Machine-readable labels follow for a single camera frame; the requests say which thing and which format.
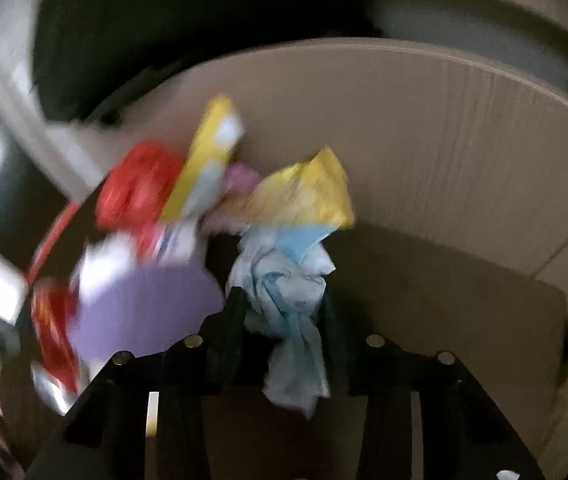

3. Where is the dark cabinet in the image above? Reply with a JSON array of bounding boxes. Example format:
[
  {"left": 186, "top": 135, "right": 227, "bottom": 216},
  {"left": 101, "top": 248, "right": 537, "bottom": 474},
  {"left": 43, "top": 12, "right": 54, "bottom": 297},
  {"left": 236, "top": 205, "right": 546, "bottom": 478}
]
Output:
[{"left": 34, "top": 0, "right": 379, "bottom": 126}]

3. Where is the cardboard box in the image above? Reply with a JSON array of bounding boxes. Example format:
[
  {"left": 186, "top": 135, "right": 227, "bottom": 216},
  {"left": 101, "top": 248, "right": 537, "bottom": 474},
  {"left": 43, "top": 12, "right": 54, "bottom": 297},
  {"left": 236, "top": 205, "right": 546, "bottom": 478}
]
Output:
[{"left": 84, "top": 37, "right": 568, "bottom": 413}]

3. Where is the crumpled yellow packet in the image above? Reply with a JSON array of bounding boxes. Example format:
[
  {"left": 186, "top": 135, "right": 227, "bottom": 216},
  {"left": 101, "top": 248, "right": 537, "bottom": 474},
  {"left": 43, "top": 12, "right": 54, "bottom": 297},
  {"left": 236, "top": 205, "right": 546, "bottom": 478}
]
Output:
[{"left": 243, "top": 145, "right": 355, "bottom": 233}]

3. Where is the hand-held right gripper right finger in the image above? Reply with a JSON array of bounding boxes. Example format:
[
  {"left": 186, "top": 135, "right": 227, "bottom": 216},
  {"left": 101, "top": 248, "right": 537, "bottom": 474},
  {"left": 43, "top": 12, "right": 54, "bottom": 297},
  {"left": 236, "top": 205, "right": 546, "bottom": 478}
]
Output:
[{"left": 323, "top": 291, "right": 547, "bottom": 480}]

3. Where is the red plastic bag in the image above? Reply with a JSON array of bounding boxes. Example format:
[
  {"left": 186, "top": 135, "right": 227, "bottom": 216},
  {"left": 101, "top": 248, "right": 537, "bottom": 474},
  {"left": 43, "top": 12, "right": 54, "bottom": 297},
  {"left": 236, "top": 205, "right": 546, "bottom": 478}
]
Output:
[{"left": 94, "top": 141, "right": 185, "bottom": 233}]

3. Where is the tall yellow packet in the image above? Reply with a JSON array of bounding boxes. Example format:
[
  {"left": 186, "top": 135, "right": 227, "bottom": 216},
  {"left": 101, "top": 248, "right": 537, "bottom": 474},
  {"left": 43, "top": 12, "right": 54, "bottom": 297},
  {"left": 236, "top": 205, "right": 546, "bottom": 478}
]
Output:
[{"left": 160, "top": 94, "right": 245, "bottom": 221}]

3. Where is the red snack packet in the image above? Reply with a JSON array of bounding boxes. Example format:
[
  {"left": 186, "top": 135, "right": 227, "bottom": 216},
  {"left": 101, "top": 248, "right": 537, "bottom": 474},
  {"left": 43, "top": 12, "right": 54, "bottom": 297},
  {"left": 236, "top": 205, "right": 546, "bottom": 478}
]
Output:
[{"left": 28, "top": 280, "right": 85, "bottom": 411}]

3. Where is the white and red packet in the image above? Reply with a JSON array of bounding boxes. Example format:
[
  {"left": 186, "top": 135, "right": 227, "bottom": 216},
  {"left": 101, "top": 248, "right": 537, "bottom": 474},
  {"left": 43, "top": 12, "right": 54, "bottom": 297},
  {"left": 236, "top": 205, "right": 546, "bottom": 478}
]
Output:
[{"left": 71, "top": 220, "right": 205, "bottom": 306}]

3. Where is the pink printed wrapper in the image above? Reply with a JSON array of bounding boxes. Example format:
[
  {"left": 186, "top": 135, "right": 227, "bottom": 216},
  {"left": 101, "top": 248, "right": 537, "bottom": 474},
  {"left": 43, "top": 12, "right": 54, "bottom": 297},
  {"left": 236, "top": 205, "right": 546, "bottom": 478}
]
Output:
[{"left": 204, "top": 162, "right": 263, "bottom": 233}]

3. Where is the light blue tissue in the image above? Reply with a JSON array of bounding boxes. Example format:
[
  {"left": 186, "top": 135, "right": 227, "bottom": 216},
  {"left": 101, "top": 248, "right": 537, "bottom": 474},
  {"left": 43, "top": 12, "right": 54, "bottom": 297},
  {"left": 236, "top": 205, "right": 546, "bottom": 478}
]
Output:
[{"left": 226, "top": 225, "right": 337, "bottom": 418}]

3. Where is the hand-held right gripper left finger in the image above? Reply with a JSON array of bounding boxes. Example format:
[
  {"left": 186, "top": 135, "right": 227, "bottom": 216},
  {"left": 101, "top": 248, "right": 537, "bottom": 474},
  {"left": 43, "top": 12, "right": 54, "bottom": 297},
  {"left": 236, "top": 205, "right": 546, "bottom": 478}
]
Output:
[{"left": 24, "top": 287, "right": 275, "bottom": 480}]

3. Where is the purple packet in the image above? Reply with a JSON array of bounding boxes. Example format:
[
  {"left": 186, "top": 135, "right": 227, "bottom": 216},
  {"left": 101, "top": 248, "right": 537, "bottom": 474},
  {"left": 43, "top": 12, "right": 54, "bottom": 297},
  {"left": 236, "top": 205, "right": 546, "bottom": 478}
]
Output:
[{"left": 66, "top": 260, "right": 227, "bottom": 361}]

